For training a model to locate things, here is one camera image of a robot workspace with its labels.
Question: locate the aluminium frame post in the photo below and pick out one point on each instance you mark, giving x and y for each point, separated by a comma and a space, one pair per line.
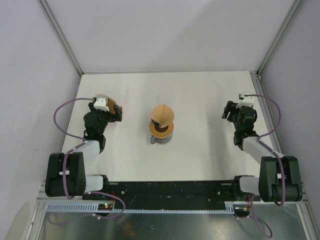
60, 35
280, 34

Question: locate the brown paper coffee filter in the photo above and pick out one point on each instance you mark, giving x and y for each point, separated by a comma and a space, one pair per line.
162, 115

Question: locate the grey cable duct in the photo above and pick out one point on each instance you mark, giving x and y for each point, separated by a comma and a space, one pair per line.
73, 207

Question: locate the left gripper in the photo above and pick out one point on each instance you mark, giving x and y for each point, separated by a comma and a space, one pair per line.
116, 117

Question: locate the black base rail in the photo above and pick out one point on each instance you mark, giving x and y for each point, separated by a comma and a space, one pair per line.
178, 195

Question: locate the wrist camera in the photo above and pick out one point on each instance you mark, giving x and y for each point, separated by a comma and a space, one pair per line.
246, 100
101, 103

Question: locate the right aluminium frame post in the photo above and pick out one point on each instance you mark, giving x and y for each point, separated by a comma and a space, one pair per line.
280, 34

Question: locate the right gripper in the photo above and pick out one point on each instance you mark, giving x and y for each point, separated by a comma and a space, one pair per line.
231, 107

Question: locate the orange coffee filter box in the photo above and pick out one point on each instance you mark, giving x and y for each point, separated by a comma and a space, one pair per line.
110, 102

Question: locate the left aluminium frame post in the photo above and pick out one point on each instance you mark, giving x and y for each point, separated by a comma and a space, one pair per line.
60, 35

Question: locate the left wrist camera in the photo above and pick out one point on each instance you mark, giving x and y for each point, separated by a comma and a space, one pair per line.
101, 103

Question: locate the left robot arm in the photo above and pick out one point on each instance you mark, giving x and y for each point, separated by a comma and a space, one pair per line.
66, 175

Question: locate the clear glass server jug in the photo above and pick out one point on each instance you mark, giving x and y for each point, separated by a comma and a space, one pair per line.
161, 141

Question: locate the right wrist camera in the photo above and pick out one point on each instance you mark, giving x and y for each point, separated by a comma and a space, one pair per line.
246, 100

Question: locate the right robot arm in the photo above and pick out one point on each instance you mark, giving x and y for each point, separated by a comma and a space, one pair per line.
279, 179

